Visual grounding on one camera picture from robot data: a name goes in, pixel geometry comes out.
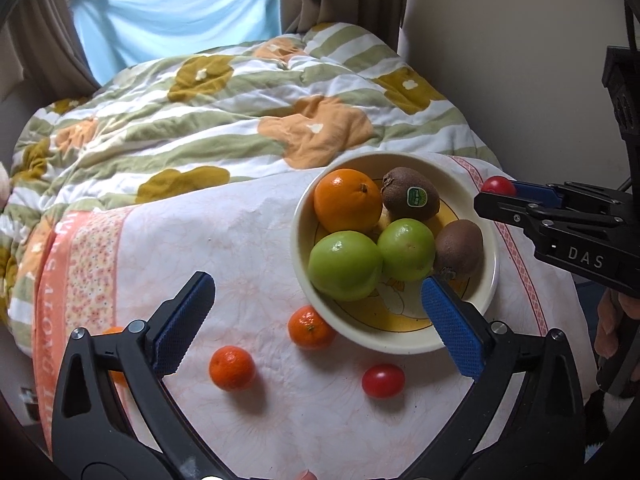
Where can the red cherry tomato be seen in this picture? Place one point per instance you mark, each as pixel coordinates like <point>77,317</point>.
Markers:
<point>500,186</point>
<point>383,381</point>

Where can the kiwi with green sticker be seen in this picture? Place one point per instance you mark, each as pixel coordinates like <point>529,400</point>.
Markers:
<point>405,192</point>

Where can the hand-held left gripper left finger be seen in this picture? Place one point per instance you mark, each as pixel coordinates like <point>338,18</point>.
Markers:
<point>182,322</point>

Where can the white and pink tablecloth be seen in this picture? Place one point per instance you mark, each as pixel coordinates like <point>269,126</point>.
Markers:
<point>250,245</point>

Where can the orange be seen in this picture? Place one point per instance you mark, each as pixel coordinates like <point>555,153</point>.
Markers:
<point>120,377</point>
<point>345,200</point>

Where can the yellow cartoon bowl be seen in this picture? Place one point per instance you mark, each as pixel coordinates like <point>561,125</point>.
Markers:
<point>380,335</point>

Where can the small mandarin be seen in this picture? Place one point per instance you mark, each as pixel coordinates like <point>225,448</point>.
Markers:
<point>231,368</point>
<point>310,329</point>

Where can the brown kiwi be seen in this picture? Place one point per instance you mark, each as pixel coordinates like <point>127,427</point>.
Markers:
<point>459,247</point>

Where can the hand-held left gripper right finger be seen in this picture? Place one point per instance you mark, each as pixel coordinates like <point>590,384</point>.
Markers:
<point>452,330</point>

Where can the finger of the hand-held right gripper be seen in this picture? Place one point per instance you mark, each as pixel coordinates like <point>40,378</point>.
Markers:
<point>505,210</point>
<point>537,191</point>

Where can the green apple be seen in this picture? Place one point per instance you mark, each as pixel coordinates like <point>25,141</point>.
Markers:
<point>345,265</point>
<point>406,249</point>

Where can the light blue cloth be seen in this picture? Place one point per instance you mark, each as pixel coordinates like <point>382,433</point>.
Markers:
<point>175,15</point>

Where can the person's right hand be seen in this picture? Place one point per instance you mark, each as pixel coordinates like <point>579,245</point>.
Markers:
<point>606,325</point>

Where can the green striped floral quilt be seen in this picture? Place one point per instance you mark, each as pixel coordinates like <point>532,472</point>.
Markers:
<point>200,120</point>

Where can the person's left hand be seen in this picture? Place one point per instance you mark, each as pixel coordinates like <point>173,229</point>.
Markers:
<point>307,475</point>

